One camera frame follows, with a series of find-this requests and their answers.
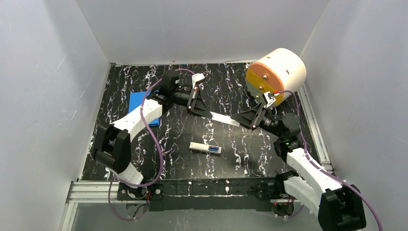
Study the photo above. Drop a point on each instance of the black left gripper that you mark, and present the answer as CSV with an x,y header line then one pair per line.
x,y
193,101

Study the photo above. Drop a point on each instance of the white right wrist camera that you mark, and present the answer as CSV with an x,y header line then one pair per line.
x,y
269,99

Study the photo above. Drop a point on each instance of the white round drawer cabinet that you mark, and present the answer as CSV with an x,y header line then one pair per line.
x,y
279,70

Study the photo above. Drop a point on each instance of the blue flat box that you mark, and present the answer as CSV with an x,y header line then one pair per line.
x,y
135,101

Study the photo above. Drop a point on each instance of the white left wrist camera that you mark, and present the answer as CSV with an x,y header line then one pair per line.
x,y
197,80

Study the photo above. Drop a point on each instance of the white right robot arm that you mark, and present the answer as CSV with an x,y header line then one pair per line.
x,y
337,207

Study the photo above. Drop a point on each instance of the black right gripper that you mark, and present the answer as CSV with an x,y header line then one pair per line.
x,y
258,117

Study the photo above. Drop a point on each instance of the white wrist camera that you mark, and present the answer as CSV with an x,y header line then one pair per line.
x,y
269,99
197,80

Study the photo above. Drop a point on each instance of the white remote control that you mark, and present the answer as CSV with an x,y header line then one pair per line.
x,y
202,147

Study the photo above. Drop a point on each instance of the white remote battery cover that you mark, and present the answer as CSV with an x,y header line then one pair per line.
x,y
224,119

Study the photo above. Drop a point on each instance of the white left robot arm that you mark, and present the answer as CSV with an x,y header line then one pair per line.
x,y
112,143

